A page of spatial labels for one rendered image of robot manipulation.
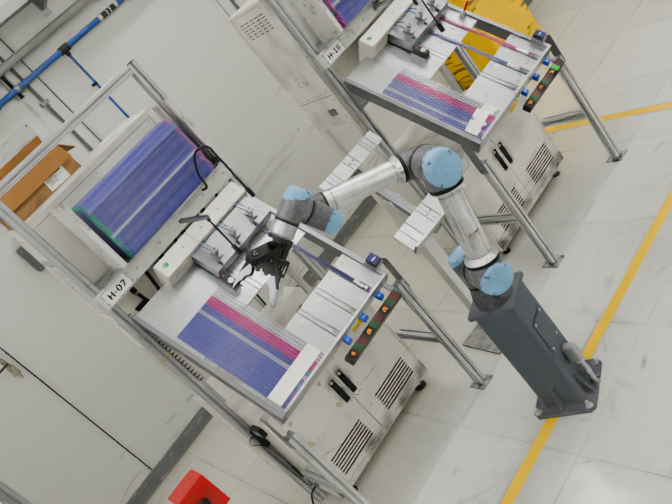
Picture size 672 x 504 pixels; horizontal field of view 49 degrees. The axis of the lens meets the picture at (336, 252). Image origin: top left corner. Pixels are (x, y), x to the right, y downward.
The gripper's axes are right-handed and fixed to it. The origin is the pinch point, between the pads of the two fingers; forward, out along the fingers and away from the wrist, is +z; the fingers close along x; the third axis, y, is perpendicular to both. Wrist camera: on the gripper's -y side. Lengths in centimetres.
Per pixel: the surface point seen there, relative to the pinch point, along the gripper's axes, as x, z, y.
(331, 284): 13, -6, 73
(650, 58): -30, -184, 264
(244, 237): 50, -9, 61
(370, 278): 2, -14, 80
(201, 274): 58, 11, 54
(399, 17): 60, -129, 128
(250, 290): 38, 8, 60
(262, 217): 49, -19, 66
